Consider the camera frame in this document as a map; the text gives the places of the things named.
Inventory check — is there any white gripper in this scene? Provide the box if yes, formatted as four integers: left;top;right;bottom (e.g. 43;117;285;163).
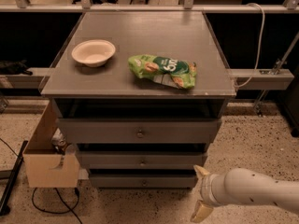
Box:
191;165;227;223

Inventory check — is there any grey bottom drawer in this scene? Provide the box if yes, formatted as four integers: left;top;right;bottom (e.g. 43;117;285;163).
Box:
89;175;197;189

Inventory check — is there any grey drawer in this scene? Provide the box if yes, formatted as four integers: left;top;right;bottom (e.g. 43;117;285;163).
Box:
89;175;197;189
76;151;207;170
57;119;221;144

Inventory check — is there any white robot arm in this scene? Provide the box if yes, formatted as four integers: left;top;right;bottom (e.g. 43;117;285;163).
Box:
192;165;299;223

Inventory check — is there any grey middle drawer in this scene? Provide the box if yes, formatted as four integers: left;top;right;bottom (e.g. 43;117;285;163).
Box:
76;151;207;170

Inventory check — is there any grey top drawer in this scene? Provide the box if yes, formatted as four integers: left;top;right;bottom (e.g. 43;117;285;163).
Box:
57;119;221;144

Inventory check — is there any grey drawer cabinet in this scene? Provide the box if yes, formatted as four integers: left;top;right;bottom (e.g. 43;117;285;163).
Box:
42;11;235;177

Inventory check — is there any green chip bag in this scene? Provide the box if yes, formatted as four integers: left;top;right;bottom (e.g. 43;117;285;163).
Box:
128;54;197;90

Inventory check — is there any can inside wooden box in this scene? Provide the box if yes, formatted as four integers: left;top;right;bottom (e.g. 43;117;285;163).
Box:
51;129;67;154

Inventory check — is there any light wooden box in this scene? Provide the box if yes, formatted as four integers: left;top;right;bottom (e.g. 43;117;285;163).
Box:
22;103;79;188

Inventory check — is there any white paper bowl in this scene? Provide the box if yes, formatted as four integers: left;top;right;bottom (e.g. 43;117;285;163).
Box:
71;40;116;67

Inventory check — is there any black metal bar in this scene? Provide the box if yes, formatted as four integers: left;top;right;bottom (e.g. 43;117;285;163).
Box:
0;140;28;217

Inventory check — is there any metal frame rail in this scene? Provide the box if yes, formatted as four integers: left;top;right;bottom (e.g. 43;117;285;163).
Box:
228;69;294;91

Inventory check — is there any black floor cable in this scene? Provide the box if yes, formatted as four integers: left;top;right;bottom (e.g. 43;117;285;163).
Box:
31;187;84;224

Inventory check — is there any white hanging cable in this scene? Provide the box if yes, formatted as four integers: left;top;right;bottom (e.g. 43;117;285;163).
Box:
234;2;265;90

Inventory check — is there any black object on rail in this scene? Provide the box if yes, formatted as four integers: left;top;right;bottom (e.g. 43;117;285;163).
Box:
0;60;33;76

